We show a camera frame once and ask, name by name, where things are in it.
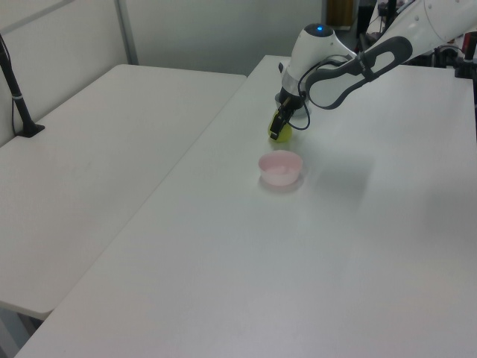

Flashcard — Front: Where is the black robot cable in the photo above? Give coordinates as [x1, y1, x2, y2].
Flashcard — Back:
[290, 54, 361, 131]

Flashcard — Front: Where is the green pear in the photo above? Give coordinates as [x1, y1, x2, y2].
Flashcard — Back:
[266, 110, 294, 145]

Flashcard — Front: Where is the pink bowl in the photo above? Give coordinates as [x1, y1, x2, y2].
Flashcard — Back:
[258, 149, 303, 186]

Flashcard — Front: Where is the grey bowl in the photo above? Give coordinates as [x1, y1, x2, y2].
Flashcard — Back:
[274, 92, 312, 120]

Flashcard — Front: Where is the white side table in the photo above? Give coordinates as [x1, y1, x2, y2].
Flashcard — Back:
[0, 63, 248, 321]

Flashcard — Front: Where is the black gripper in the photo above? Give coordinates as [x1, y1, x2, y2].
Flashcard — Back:
[268, 87, 305, 141]

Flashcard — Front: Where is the grey partition post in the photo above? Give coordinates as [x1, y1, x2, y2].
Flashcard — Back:
[114, 0, 139, 66]

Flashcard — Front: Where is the olive brown panel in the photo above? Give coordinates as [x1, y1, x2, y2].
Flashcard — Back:
[326, 0, 355, 29]

